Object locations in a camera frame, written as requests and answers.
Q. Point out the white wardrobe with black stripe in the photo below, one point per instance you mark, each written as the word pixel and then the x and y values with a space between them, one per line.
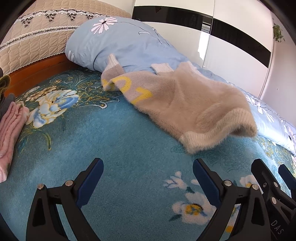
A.
pixel 231 51

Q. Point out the teal floral blanket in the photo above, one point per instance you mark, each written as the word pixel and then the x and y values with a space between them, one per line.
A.
pixel 115 143

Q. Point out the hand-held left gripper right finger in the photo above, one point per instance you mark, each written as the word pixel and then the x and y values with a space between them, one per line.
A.
pixel 205 183

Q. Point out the beige quilted headboard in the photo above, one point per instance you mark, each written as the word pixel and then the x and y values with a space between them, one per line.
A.
pixel 46 41

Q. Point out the pink folded garment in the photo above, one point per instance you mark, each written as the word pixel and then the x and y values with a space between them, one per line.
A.
pixel 9 134

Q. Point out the beige fuzzy sweater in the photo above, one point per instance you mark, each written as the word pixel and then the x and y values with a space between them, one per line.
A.
pixel 185 102

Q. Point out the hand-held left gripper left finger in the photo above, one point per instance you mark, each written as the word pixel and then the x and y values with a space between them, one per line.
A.
pixel 92 179

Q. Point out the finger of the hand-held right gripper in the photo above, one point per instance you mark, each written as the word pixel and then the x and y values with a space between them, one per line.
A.
pixel 260 171
pixel 285 173

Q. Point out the grey folded garment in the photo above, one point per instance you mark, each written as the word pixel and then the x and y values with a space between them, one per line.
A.
pixel 8 102

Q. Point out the light blue floral duvet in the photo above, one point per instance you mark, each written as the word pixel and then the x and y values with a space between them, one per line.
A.
pixel 129 44

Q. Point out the green plant wall decoration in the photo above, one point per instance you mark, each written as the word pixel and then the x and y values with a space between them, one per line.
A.
pixel 278 32

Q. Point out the olive folded garment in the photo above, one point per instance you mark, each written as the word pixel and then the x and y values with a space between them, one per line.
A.
pixel 5 82

